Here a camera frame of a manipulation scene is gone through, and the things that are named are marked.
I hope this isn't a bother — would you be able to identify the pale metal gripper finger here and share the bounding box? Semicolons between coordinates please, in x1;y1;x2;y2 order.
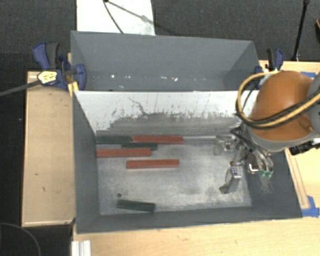
219;167;242;195
213;134;237;156

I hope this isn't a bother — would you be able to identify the grey metal bin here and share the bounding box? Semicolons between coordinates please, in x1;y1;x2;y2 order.
70;30;303;235

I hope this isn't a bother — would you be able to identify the red-brown flat block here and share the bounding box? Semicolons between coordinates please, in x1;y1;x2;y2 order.
96;148;153;158
126;158;180;170
132;135;185;145

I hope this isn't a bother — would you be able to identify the dark green flat block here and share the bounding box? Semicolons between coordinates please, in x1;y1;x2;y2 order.
116;198;156;213
121;142;158;151
95;134;133;145

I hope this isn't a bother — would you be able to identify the pale wood flat board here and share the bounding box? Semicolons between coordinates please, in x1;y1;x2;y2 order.
21;70;77;228

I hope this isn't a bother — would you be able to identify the black cylinder on white bracket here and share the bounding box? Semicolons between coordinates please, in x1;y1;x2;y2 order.
288;139;320;156

